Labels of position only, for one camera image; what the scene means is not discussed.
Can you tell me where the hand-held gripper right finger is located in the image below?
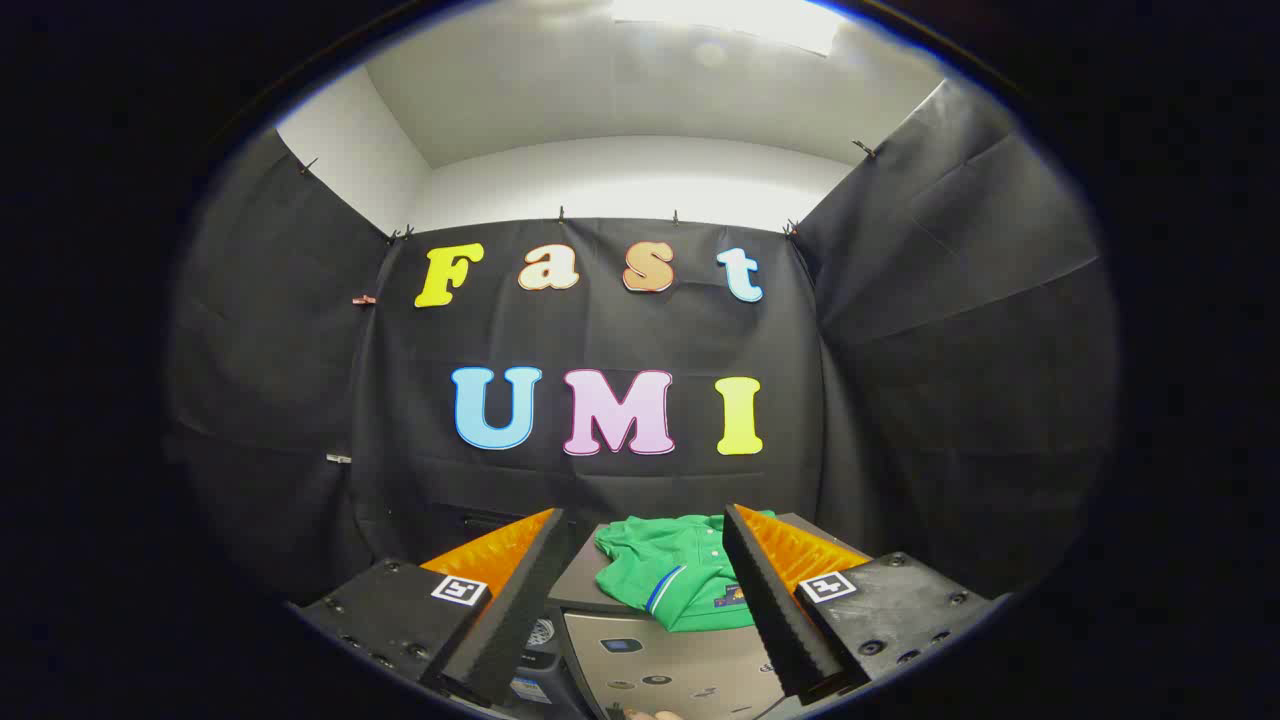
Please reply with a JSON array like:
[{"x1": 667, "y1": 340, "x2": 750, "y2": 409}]
[{"x1": 722, "y1": 503, "x2": 1001, "y2": 706}]

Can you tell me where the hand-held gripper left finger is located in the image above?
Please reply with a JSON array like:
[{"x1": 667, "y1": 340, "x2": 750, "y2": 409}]
[{"x1": 295, "y1": 507, "x2": 576, "y2": 709}]

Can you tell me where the green polo shirt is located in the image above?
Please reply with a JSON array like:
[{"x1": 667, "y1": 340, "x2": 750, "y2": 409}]
[{"x1": 594, "y1": 511, "x2": 779, "y2": 633}]

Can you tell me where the black backdrop cloth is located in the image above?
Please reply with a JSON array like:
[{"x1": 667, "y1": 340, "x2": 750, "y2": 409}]
[{"x1": 168, "y1": 78, "x2": 1119, "y2": 611}]

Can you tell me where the dark grey washing machine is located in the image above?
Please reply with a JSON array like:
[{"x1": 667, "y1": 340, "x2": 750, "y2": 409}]
[{"x1": 440, "y1": 508, "x2": 601, "y2": 720}]

